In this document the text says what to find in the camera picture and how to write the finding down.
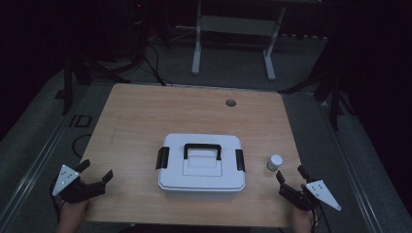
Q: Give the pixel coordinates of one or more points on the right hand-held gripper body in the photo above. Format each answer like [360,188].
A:
[296,195]

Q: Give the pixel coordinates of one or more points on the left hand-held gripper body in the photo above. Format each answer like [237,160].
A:
[69,191]

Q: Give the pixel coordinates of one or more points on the small white-capped bottle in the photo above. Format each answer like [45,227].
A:
[275,160]

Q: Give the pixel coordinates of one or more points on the person's left hand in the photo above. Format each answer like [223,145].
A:
[70,216]

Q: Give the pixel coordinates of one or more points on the person's right hand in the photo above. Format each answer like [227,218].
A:
[302,221]

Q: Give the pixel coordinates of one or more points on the black metal stand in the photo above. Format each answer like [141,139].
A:
[333,97]
[68,87]

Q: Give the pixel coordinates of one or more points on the grey round table grommet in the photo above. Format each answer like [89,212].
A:
[230,103]

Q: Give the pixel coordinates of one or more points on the metal floor rail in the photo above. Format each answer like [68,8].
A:
[35,165]
[351,174]

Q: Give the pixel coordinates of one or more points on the black floor bracket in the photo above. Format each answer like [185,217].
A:
[81,121]

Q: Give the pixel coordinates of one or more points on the white metal desk frame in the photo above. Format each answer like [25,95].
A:
[239,25]

